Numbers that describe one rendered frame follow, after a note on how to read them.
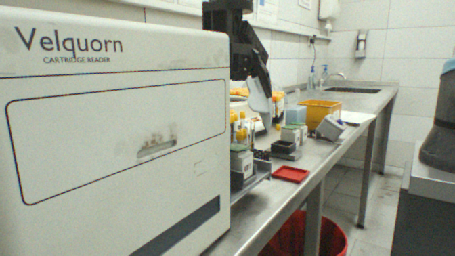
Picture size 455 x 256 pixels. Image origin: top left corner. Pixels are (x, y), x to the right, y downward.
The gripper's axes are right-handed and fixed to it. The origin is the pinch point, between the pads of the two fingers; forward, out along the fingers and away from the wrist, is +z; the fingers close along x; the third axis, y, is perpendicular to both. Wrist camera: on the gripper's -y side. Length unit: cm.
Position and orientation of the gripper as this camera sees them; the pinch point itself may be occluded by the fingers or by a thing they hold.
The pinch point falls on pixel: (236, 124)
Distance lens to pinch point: 51.7
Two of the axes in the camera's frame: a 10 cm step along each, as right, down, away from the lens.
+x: 8.3, 1.4, -5.4
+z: 0.0, 9.7, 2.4
